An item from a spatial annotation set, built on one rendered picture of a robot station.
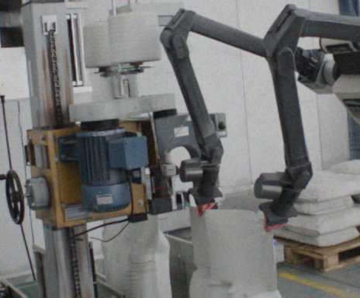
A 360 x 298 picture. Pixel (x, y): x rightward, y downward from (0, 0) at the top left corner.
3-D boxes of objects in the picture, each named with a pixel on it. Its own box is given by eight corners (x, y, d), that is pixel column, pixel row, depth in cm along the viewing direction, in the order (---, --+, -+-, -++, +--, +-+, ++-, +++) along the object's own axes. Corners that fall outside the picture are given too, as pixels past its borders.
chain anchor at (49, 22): (60, 33, 222) (58, 14, 222) (45, 34, 220) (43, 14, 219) (57, 34, 225) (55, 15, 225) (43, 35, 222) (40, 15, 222)
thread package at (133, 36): (171, 62, 218) (167, 7, 217) (122, 65, 209) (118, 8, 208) (148, 65, 232) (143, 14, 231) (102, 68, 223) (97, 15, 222)
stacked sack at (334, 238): (362, 239, 519) (361, 223, 519) (318, 251, 496) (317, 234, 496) (307, 226, 576) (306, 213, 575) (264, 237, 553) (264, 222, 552)
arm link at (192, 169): (223, 147, 218) (211, 140, 226) (189, 150, 213) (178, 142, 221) (220, 183, 221) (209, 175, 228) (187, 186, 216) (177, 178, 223)
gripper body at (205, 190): (186, 192, 228) (190, 174, 224) (212, 188, 233) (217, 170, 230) (195, 204, 223) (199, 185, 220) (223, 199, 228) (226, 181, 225)
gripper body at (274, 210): (257, 207, 196) (266, 190, 191) (285, 201, 201) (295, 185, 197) (268, 225, 192) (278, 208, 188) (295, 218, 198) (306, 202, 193)
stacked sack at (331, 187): (383, 191, 520) (382, 172, 519) (316, 206, 485) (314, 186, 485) (345, 186, 556) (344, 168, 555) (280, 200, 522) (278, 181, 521)
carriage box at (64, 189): (150, 212, 235) (141, 119, 233) (54, 230, 217) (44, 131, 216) (120, 203, 256) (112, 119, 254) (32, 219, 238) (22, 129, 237)
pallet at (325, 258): (433, 237, 556) (432, 220, 555) (324, 272, 490) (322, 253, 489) (360, 225, 625) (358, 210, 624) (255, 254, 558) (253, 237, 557)
